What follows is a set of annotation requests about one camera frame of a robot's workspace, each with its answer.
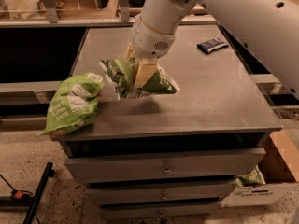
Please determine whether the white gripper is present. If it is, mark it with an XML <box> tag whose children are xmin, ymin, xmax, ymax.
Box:
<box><xmin>126</xmin><ymin>15</ymin><xmax>175</xmax><ymax>89</ymax></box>

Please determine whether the dark green jalapeno chip bag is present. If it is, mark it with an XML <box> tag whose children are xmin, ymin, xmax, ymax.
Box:
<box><xmin>100</xmin><ymin>58</ymin><xmax>179</xmax><ymax>100</ymax></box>

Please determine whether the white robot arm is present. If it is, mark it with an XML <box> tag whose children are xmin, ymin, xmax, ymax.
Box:
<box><xmin>131</xmin><ymin>0</ymin><xmax>299</xmax><ymax>98</ymax></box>

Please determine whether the light green rice chip bag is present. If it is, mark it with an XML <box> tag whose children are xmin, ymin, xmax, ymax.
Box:
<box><xmin>41</xmin><ymin>72</ymin><xmax>105</xmax><ymax>136</ymax></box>

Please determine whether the green chip bag on floor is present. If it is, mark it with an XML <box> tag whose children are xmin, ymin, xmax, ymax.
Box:
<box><xmin>236</xmin><ymin>166</ymin><xmax>265</xmax><ymax>187</ymax></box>

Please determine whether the dark blue snack packet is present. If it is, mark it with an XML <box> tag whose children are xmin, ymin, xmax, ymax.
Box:
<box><xmin>197</xmin><ymin>38</ymin><xmax>229</xmax><ymax>54</ymax></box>

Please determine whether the grey drawer cabinet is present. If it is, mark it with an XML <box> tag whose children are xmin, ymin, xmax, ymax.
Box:
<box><xmin>60</xmin><ymin>25</ymin><xmax>282</xmax><ymax>215</ymax></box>

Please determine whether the top grey drawer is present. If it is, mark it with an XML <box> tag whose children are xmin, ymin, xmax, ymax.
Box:
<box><xmin>65</xmin><ymin>148</ymin><xmax>265</xmax><ymax>183</ymax></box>

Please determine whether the grey drawer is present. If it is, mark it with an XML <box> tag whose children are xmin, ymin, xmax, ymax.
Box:
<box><xmin>65</xmin><ymin>148</ymin><xmax>265</xmax><ymax>183</ymax></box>
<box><xmin>100</xmin><ymin>202</ymin><xmax>220</xmax><ymax>220</ymax></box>
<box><xmin>85</xmin><ymin>180</ymin><xmax>236</xmax><ymax>205</ymax></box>

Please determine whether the middle grey drawer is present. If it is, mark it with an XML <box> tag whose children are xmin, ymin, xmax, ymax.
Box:
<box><xmin>85</xmin><ymin>180</ymin><xmax>236</xmax><ymax>205</ymax></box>

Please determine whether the black metal stand bar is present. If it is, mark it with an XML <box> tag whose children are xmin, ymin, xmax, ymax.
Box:
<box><xmin>22</xmin><ymin>162</ymin><xmax>55</xmax><ymax>224</ymax></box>

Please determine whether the bottom grey drawer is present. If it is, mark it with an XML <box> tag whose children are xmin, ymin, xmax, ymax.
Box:
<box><xmin>100</xmin><ymin>202</ymin><xmax>220</xmax><ymax>220</ymax></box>

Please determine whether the brown cardboard box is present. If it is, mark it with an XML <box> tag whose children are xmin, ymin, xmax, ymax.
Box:
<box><xmin>259</xmin><ymin>130</ymin><xmax>299</xmax><ymax>183</ymax></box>

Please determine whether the orange black clamp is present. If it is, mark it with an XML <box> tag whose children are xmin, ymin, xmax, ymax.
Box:
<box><xmin>11</xmin><ymin>190</ymin><xmax>33</xmax><ymax>202</ymax></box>

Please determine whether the white cardboard box flap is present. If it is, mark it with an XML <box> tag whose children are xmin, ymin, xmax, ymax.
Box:
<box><xmin>221</xmin><ymin>183</ymin><xmax>296</xmax><ymax>207</ymax></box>

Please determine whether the grey metal shelf rail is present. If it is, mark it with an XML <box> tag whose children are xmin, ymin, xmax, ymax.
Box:
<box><xmin>0</xmin><ymin>0</ymin><xmax>219</xmax><ymax>29</ymax></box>

